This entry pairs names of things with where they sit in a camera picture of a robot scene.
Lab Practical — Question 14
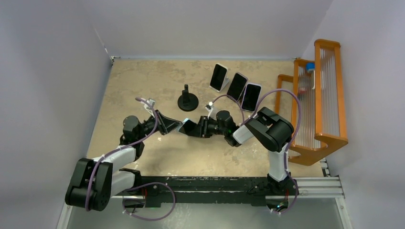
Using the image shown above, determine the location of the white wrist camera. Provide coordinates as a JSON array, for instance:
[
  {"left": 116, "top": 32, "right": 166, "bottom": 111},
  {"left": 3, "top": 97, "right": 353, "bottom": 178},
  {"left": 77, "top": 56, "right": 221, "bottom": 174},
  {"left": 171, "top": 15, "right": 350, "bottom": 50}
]
[
  {"left": 141, "top": 98, "right": 156, "bottom": 116},
  {"left": 205, "top": 101, "right": 219, "bottom": 120}
]

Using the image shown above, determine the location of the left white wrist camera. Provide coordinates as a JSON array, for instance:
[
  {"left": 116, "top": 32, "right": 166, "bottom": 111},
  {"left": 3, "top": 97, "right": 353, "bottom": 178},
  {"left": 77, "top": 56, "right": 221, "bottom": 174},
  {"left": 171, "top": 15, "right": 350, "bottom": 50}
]
[{"left": 141, "top": 98, "right": 156, "bottom": 116}]

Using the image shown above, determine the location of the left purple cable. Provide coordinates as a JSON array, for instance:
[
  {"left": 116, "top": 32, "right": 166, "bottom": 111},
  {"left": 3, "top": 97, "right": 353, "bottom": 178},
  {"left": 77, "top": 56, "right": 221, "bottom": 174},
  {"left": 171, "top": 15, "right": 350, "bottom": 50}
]
[{"left": 85, "top": 97, "right": 177, "bottom": 222}]

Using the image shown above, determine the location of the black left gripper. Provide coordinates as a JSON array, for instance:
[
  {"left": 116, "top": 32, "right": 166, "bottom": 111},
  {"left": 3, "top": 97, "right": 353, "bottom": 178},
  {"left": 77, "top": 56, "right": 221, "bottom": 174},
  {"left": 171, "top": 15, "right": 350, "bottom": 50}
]
[{"left": 137, "top": 111, "right": 182, "bottom": 141}]

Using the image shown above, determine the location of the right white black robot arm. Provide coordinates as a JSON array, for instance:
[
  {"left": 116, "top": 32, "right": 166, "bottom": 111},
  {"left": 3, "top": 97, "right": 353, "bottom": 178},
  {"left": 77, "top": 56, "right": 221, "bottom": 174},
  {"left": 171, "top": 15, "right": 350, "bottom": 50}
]
[{"left": 179, "top": 107, "right": 294, "bottom": 194}]

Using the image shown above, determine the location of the purple case phone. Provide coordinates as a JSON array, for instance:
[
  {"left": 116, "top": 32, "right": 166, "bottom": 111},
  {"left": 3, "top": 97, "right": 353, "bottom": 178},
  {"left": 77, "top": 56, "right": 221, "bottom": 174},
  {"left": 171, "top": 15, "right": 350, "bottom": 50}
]
[{"left": 226, "top": 72, "right": 248, "bottom": 102}]

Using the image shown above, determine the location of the blue case phone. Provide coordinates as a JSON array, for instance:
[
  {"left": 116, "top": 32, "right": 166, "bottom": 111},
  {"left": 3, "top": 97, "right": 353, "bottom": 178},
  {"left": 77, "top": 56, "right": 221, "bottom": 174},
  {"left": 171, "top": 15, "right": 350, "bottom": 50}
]
[{"left": 178, "top": 118, "right": 198, "bottom": 137}]

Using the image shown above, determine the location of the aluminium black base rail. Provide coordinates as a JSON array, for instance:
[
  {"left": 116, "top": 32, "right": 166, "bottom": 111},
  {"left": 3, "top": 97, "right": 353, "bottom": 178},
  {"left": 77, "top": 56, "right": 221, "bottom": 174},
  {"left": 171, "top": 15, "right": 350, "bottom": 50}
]
[{"left": 57, "top": 159, "right": 353, "bottom": 229}]

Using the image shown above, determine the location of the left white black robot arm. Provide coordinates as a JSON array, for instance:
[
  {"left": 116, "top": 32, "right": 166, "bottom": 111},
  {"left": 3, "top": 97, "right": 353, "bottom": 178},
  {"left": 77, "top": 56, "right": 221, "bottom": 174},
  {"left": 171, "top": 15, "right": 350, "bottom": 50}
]
[{"left": 64, "top": 110, "right": 182, "bottom": 211}]

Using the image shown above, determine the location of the white case phone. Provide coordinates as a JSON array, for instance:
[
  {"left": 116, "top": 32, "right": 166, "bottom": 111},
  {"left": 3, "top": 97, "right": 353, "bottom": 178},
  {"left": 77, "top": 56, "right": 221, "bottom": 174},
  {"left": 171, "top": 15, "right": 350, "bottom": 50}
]
[{"left": 209, "top": 63, "right": 228, "bottom": 92}]

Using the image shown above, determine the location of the purple cable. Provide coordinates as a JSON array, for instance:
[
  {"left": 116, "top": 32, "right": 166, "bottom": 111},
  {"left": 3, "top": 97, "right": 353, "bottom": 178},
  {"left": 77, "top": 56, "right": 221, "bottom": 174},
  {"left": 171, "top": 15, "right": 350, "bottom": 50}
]
[
  {"left": 85, "top": 97, "right": 177, "bottom": 222},
  {"left": 213, "top": 89, "right": 302, "bottom": 216}
]

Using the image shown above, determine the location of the red black stamp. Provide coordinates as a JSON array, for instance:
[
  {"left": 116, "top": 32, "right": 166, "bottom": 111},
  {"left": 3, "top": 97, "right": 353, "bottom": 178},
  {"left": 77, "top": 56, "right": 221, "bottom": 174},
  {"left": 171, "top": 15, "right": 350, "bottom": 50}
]
[{"left": 297, "top": 87, "right": 307, "bottom": 101}]

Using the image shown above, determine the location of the silver metal phone stand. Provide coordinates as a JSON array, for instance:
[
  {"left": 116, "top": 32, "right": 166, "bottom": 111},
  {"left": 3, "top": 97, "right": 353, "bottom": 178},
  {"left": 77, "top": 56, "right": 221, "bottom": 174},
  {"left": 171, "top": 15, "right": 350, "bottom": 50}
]
[{"left": 221, "top": 77, "right": 229, "bottom": 91}]

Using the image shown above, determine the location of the orange wooden tiered rack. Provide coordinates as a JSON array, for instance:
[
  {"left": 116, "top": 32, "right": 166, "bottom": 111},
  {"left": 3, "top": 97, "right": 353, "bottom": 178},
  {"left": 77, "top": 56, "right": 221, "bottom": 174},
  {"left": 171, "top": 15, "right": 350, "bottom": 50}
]
[{"left": 277, "top": 39, "right": 348, "bottom": 166}]

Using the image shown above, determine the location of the lilac case phone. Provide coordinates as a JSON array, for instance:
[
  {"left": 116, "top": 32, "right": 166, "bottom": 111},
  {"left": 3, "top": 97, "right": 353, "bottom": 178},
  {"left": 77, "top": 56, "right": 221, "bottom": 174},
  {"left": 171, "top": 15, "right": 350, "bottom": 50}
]
[{"left": 241, "top": 83, "right": 262, "bottom": 112}]

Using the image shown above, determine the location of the black round base phone stand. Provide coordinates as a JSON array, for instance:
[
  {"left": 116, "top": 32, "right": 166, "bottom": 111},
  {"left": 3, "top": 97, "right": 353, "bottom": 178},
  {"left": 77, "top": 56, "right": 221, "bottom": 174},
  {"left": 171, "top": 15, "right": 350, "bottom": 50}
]
[{"left": 177, "top": 84, "right": 199, "bottom": 112}]

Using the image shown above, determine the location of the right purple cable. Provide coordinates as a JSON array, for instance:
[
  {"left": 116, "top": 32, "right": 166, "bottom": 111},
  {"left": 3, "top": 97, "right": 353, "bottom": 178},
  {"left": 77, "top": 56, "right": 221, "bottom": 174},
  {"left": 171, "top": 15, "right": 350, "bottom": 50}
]
[{"left": 213, "top": 89, "right": 302, "bottom": 216}]

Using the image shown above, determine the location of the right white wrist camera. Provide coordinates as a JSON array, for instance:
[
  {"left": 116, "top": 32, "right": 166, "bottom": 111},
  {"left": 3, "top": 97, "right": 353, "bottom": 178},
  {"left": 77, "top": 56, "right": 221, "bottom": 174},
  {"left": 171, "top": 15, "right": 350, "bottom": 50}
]
[{"left": 205, "top": 101, "right": 219, "bottom": 120}]

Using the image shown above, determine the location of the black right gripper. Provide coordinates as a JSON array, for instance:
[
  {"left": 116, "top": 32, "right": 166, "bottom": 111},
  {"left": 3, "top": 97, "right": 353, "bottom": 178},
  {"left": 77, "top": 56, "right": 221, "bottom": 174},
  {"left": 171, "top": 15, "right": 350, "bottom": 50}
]
[{"left": 188, "top": 116, "right": 227, "bottom": 138}]

